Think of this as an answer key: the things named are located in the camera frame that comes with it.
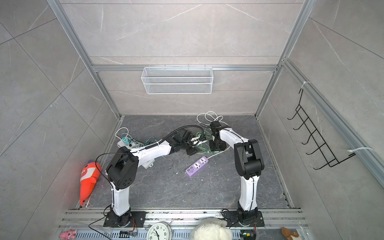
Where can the red toy vacuum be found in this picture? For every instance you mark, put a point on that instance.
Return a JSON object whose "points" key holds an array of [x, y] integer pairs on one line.
{"points": [[88, 179]]}

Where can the purple small power strip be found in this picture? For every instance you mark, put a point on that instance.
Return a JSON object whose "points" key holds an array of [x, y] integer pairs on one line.
{"points": [[197, 167]]}

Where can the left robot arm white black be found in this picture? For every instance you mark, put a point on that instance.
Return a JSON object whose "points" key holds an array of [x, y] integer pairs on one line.
{"points": [[122, 169]]}

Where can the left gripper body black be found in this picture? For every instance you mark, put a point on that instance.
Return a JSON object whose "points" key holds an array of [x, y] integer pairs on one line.
{"points": [[187, 145]]}

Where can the pink toy pig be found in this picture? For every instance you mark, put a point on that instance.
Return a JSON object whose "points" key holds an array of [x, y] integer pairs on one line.
{"points": [[68, 235]]}

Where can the brown plush toy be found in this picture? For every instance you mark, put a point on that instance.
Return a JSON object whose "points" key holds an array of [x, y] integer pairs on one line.
{"points": [[290, 235]]}

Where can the white analog clock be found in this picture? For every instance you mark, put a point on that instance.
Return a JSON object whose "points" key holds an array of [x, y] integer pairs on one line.
{"points": [[159, 231]]}

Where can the white multicolour power strip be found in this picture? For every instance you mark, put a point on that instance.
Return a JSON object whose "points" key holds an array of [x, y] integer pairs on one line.
{"points": [[145, 159]]}

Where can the black wire hook rack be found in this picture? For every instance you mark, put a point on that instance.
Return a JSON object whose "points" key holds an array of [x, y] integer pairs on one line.
{"points": [[315, 136]]}

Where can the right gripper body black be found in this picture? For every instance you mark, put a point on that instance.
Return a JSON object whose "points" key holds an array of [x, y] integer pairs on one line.
{"points": [[217, 145]]}

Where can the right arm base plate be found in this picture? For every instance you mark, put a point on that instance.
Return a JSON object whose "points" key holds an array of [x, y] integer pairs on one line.
{"points": [[239, 218]]}

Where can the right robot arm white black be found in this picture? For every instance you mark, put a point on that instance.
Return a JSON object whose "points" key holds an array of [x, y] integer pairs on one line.
{"points": [[249, 165]]}

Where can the white wire mesh basket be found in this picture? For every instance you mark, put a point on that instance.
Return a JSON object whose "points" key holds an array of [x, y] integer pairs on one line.
{"points": [[177, 80]]}

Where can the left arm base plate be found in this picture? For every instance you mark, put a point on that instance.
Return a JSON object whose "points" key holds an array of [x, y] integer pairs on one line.
{"points": [[128, 220]]}

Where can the aluminium front rail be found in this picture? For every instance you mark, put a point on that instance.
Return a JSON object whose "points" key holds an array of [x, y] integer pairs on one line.
{"points": [[89, 224]]}

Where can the white plush toy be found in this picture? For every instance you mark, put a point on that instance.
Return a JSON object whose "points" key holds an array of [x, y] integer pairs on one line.
{"points": [[211, 229]]}

